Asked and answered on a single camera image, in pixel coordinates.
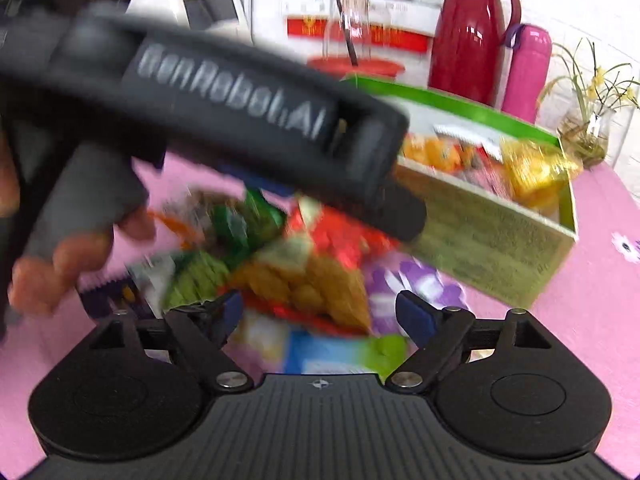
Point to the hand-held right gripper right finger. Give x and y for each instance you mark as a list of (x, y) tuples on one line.
[(415, 317)]

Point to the glass vase with plant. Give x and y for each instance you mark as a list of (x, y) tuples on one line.
[(585, 135)]

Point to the person's left hand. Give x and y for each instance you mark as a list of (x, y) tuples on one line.
[(80, 260)]

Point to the dark green foil packet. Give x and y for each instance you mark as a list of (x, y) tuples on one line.
[(240, 220)]

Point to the pink floral tablecloth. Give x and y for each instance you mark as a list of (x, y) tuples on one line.
[(590, 285)]

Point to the small green snack packet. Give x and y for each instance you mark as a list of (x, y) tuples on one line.
[(197, 275)]

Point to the pink thermos bottle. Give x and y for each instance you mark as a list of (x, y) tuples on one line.
[(527, 80)]

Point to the green cardboard box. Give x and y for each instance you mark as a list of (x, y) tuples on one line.
[(490, 245)]

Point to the white machine with screen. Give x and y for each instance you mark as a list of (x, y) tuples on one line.
[(210, 7)]

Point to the red thermos jug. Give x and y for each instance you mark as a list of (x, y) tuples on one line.
[(470, 45)]

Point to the glass pitcher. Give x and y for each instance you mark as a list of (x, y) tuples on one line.
[(360, 25)]

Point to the black stirring stick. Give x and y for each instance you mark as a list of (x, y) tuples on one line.
[(345, 25)]

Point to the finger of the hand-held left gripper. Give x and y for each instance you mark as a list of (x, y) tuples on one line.
[(402, 215), (270, 189)]

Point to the purple snack packet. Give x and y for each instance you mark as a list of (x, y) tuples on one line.
[(102, 297)]

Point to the wall poster calendar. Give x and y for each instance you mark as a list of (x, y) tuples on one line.
[(400, 10)]

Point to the blue white snack packet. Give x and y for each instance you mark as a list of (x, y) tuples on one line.
[(320, 355)]

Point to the red fried balls packet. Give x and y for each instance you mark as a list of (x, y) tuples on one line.
[(310, 275)]

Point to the orange snack packet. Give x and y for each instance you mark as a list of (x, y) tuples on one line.
[(430, 152)]

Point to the red plastic basin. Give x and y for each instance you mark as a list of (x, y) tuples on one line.
[(380, 67)]

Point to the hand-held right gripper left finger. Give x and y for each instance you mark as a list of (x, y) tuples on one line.
[(231, 312)]

